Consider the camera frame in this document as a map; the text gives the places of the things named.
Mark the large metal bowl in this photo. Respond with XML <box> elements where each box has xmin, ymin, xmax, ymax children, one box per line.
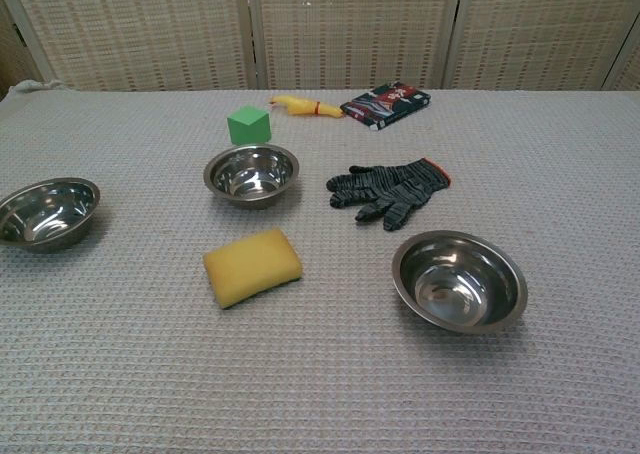
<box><xmin>391</xmin><ymin>230</ymin><xmax>529</xmax><ymax>336</ymax></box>

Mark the small metal bowl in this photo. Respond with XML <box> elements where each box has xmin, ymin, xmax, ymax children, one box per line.
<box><xmin>203</xmin><ymin>143</ymin><xmax>301</xmax><ymax>211</ymax></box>
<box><xmin>0</xmin><ymin>176</ymin><xmax>102</xmax><ymax>254</ymax></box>

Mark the grey striped knit glove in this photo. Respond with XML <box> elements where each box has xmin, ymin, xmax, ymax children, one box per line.
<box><xmin>325</xmin><ymin>157</ymin><xmax>452</xmax><ymax>233</ymax></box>

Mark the yellow sponge with green underside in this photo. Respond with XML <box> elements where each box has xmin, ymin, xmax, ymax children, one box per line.
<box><xmin>202</xmin><ymin>227</ymin><xmax>305</xmax><ymax>311</ymax></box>

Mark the yellow rubber chicken toy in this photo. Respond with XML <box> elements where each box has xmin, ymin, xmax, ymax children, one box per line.
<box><xmin>268</xmin><ymin>94</ymin><xmax>347</xmax><ymax>120</ymax></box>

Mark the green cube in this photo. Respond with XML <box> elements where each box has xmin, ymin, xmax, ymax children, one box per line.
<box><xmin>226</xmin><ymin>105</ymin><xmax>273</xmax><ymax>148</ymax></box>

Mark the dark printed flat box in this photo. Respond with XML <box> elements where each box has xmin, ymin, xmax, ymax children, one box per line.
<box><xmin>339</xmin><ymin>82</ymin><xmax>433</xmax><ymax>134</ymax></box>

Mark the woven folding screen panel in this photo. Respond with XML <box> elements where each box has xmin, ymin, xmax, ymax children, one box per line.
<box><xmin>246</xmin><ymin>0</ymin><xmax>462</xmax><ymax>91</ymax></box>
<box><xmin>442</xmin><ymin>0</ymin><xmax>640</xmax><ymax>92</ymax></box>
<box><xmin>0</xmin><ymin>0</ymin><xmax>257</xmax><ymax>92</ymax></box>

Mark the grey waffle tablecloth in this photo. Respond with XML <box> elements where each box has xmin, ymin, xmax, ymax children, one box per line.
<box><xmin>0</xmin><ymin>78</ymin><xmax>640</xmax><ymax>454</ymax></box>

